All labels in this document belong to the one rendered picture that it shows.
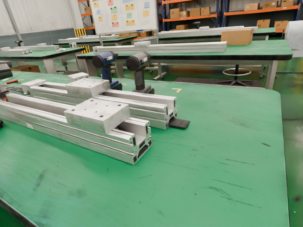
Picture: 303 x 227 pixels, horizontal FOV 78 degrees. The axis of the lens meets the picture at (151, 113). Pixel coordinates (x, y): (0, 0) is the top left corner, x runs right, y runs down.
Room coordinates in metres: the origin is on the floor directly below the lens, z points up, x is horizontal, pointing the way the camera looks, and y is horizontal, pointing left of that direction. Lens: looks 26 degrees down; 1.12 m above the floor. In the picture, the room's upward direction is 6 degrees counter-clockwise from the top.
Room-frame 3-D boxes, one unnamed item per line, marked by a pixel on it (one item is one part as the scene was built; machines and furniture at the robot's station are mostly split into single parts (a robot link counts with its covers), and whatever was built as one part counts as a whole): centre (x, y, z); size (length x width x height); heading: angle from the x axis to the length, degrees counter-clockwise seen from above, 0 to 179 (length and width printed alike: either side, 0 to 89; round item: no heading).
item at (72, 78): (1.11, 0.42, 0.83); 0.11 x 0.10 x 0.10; 126
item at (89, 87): (0.81, 0.27, 0.87); 0.16 x 0.11 x 0.07; 57
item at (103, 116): (0.51, 0.16, 0.87); 0.16 x 0.11 x 0.07; 57
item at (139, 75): (0.86, 0.02, 0.89); 0.20 x 0.08 x 0.22; 156
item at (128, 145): (0.65, 0.37, 0.82); 0.80 x 0.10 x 0.09; 57
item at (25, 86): (1.04, 0.64, 0.83); 0.12 x 0.09 x 0.10; 147
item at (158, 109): (0.81, 0.27, 0.82); 0.80 x 0.10 x 0.09; 57
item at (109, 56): (1.01, 0.19, 0.89); 0.20 x 0.08 x 0.22; 155
